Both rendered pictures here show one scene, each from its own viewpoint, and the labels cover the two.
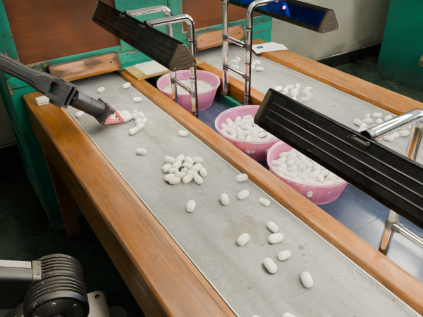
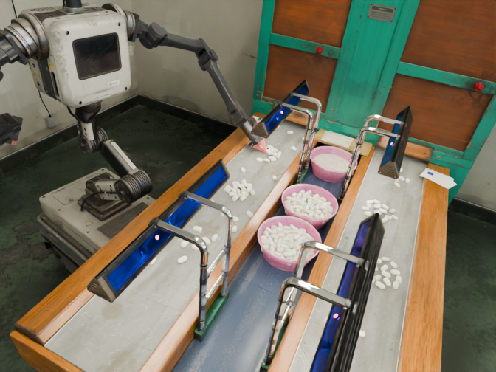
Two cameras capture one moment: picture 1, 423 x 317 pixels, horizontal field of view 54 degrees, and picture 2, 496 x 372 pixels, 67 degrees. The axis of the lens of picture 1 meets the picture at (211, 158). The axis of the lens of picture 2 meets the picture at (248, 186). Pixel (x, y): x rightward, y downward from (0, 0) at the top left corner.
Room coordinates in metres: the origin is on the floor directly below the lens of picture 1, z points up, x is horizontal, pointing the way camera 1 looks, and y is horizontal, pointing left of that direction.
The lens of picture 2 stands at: (0.20, -1.09, 1.84)
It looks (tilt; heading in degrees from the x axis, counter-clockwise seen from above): 36 degrees down; 54
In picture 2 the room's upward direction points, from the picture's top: 7 degrees clockwise
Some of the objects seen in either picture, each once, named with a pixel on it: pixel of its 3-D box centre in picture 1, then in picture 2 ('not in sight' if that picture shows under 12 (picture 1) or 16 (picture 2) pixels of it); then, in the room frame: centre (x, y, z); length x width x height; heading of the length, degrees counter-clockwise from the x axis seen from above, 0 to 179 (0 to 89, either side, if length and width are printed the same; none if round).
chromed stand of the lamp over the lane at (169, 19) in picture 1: (162, 76); (293, 141); (1.38, 0.16, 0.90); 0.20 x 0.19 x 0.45; 33
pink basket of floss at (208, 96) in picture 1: (189, 91); (331, 165); (1.63, 0.09, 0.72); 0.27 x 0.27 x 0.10
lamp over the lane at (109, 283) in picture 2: (397, 175); (172, 215); (0.52, -0.29, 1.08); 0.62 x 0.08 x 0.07; 33
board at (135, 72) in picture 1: (163, 65); (342, 142); (1.81, 0.21, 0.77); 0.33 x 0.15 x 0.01; 123
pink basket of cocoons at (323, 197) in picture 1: (310, 172); (287, 244); (1.02, -0.30, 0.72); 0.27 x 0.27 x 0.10
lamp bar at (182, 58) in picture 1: (135, 29); (284, 105); (1.34, 0.23, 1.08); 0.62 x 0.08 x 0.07; 33
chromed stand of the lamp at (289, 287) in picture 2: not in sight; (311, 319); (0.77, -0.70, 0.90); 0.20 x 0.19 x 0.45; 33
